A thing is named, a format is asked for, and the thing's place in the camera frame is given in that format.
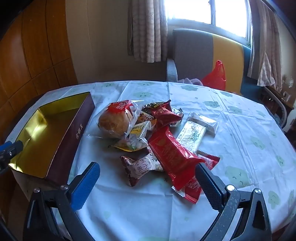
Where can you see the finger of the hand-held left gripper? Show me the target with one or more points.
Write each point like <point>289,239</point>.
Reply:
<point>11,147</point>

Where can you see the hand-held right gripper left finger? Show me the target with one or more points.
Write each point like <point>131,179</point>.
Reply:
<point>85,185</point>

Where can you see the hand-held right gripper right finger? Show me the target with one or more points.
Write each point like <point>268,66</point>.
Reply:
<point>209,187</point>

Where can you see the red patterned snack packet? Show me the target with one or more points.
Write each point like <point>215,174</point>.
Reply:
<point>192,188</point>

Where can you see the gold tin box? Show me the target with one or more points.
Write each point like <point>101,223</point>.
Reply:
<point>34,129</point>

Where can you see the large red snack packet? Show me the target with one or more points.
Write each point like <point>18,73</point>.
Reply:
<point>173,155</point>

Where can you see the green yellow snack packet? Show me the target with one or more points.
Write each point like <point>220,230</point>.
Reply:
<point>190,136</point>

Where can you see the brown white twisted snack packet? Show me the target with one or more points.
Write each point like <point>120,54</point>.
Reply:
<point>138,169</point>

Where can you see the bread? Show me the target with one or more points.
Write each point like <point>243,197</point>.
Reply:
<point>113,122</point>

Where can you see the yellow clear snack packet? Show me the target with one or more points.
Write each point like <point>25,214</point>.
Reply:
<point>138,131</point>

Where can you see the small dark red snack packet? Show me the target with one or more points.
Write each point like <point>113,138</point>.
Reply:
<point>166,115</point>

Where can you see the dark brown foil snack packet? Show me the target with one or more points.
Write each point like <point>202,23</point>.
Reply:
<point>151,106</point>

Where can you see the white cloud print tablecloth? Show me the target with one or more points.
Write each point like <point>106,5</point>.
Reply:
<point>231,143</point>

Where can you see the wooden wardrobe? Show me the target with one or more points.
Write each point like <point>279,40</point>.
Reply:
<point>34,46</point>

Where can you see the pink cloth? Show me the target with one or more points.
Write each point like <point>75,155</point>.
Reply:
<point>192,81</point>

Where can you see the dark wooden cabinet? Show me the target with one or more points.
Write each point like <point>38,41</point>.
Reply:
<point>269,96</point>

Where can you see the red plastic bag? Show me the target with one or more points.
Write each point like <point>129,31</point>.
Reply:
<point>215,76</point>

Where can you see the grey yellow blue sofa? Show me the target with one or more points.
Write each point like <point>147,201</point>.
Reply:
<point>192,46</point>

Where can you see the beige patterned curtain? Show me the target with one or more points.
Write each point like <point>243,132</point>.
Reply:
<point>266,46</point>
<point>148,30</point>

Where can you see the window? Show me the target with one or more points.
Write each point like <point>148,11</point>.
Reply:
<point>196,11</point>

